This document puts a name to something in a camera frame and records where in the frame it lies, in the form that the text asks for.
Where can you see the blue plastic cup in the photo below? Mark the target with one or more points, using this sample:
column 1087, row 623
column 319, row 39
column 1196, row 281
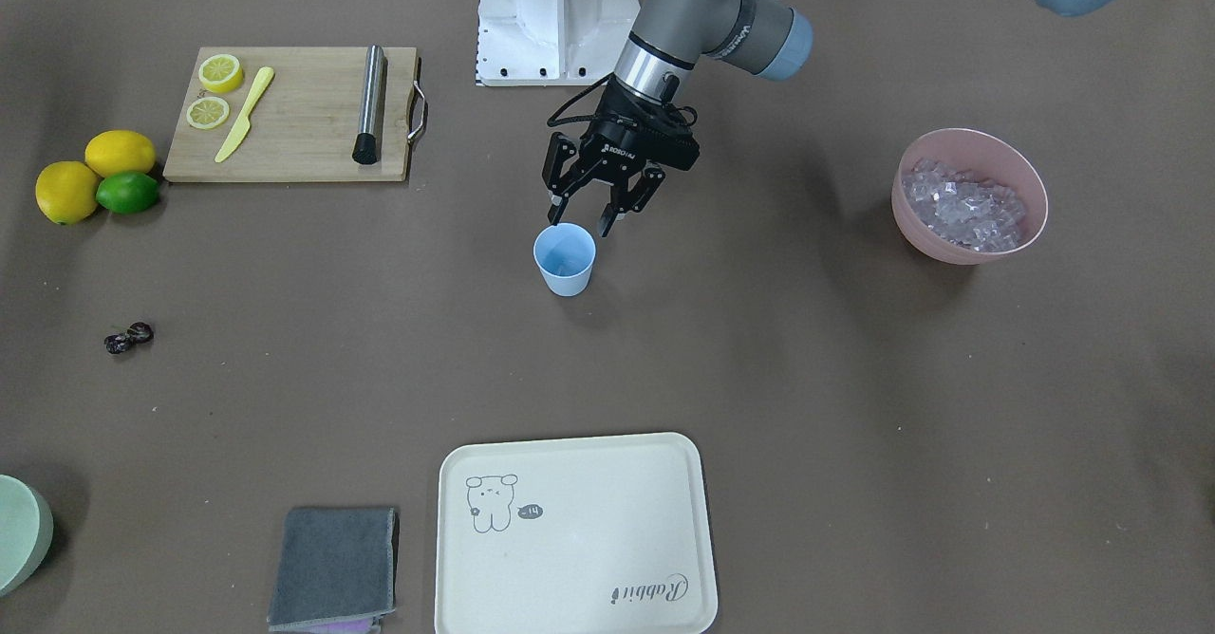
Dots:
column 565, row 255

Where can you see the upper lemon slice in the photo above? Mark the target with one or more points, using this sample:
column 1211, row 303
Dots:
column 221, row 73

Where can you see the cream rabbit tray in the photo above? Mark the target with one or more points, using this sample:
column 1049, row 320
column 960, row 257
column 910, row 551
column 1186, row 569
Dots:
column 575, row 535

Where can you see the dark cherries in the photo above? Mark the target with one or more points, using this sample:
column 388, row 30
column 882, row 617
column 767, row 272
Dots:
column 137, row 333

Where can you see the yellow plastic knife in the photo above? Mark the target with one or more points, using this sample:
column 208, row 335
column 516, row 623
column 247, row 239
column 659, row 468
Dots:
column 243, row 121

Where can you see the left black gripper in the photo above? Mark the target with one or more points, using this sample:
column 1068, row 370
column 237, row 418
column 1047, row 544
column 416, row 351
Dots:
column 615, row 139

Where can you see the lower whole lemon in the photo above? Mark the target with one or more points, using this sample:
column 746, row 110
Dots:
column 66, row 192

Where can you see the grey folded cloth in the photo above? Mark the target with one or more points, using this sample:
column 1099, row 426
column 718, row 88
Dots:
column 336, row 570

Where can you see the whole lemon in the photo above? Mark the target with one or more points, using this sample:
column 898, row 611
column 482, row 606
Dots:
column 119, row 151
column 66, row 192

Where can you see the wooden cutting board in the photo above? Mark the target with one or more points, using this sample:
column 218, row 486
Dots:
column 306, row 123

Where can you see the lemon slice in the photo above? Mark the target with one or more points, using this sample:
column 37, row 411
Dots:
column 221, row 73
column 207, row 113

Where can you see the pink bowl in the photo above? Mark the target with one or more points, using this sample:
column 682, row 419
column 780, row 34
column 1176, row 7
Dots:
column 967, row 149

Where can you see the upper whole lemon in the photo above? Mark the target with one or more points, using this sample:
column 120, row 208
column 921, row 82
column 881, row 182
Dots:
column 119, row 151

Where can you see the clear ice cubes pile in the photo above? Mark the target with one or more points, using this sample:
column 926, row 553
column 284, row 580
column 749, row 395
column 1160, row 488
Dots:
column 963, row 207

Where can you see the green lime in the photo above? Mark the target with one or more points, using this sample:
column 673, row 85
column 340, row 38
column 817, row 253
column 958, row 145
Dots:
column 128, row 192

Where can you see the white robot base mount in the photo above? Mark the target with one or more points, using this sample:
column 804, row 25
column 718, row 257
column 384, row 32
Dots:
column 550, row 42

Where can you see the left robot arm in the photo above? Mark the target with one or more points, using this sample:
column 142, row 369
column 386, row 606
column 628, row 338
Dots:
column 766, row 38

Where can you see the steel muddler black tip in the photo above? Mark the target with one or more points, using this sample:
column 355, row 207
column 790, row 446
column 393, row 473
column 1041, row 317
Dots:
column 368, row 137

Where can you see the mint green bowl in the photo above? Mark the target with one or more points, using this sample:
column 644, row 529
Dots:
column 26, row 532

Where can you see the lower lemon slice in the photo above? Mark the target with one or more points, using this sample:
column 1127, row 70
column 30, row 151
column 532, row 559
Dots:
column 207, row 113

